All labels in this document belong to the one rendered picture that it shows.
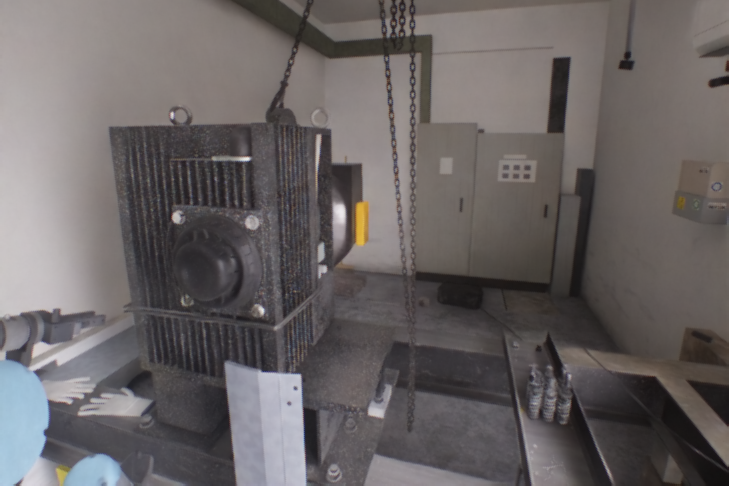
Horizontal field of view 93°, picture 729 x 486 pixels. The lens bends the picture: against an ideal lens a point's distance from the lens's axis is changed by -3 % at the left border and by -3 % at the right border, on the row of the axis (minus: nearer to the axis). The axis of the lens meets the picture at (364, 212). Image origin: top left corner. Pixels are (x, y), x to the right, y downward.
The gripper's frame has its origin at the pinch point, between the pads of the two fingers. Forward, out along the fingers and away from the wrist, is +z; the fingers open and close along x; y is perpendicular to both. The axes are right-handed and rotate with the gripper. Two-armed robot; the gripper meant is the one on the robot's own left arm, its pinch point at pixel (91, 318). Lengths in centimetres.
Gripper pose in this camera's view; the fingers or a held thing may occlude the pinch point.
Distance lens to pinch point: 122.5
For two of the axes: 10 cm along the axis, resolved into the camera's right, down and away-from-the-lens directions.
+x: -9.4, -1.1, 3.3
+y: 1.3, -9.9, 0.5
